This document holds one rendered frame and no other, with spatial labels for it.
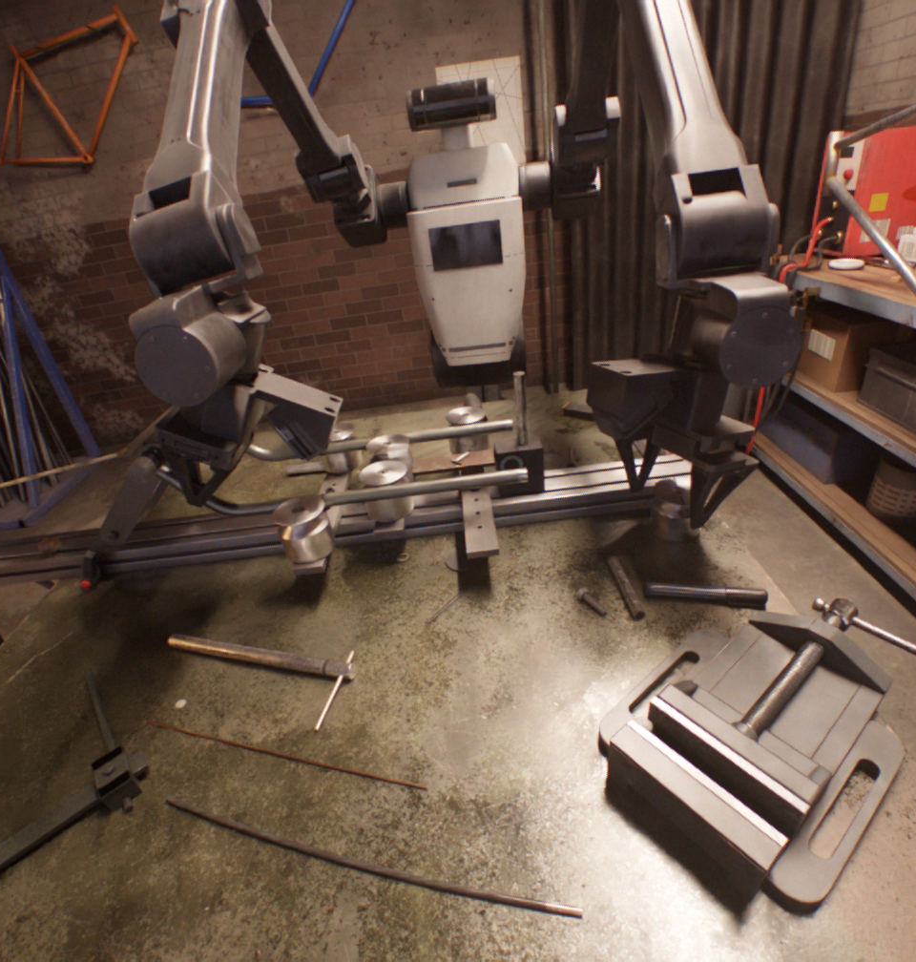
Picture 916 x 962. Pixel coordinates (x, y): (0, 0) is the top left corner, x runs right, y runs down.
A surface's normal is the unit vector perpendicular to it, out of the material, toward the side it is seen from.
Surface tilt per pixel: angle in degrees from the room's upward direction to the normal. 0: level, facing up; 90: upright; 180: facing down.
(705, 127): 47
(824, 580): 0
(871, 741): 0
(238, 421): 90
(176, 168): 38
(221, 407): 90
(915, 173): 90
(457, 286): 90
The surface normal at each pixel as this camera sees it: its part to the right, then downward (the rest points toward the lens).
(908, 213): 0.04, 0.51
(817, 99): -0.70, 0.45
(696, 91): -0.15, -0.18
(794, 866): -0.13, -0.85
